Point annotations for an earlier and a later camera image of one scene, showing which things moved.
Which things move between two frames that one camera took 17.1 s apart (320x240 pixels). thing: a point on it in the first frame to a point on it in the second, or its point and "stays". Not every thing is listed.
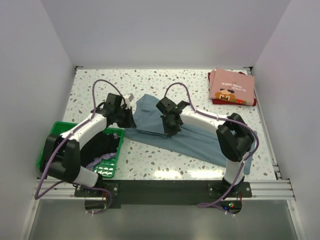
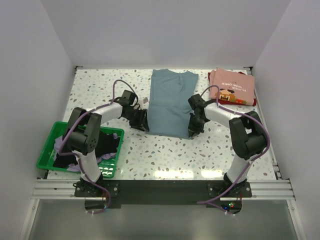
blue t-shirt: [200, 144] to [169, 107]
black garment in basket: [101, 144] stays
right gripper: [168, 131] to [193, 130]
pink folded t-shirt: [227, 85] stays
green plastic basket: [105, 168] stays
